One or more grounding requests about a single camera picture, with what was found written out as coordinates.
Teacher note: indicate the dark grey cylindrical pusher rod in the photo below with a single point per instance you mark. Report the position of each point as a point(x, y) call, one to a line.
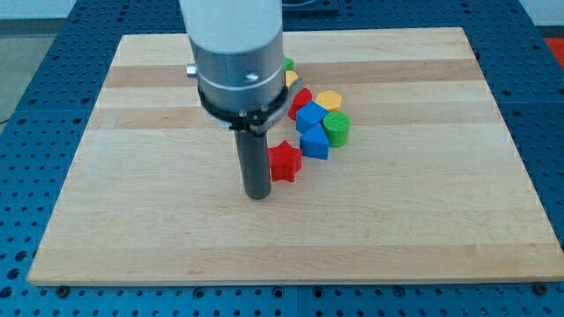
point(254, 164)

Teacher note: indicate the green block behind arm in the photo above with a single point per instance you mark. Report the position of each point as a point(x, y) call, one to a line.
point(288, 63)

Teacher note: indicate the yellow block behind arm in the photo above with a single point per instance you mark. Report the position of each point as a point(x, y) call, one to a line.
point(290, 77)

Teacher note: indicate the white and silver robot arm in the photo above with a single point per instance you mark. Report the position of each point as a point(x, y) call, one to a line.
point(237, 46)

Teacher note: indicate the red star block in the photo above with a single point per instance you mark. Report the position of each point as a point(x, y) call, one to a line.
point(285, 161)

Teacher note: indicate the blue triangular block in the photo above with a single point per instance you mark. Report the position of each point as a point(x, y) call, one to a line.
point(314, 143)

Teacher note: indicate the blue cube block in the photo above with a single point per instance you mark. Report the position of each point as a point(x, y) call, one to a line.
point(309, 115)

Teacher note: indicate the red round block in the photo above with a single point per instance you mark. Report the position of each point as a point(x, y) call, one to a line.
point(303, 97)

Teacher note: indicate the green cylinder block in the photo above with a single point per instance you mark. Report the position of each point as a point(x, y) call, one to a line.
point(336, 126)

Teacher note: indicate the yellow hexagon block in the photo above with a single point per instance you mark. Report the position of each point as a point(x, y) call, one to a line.
point(330, 100)

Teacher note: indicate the light wooden board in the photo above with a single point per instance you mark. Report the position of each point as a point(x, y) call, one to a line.
point(429, 188)

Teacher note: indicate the red object at right edge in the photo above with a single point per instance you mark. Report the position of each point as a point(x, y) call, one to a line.
point(556, 46)

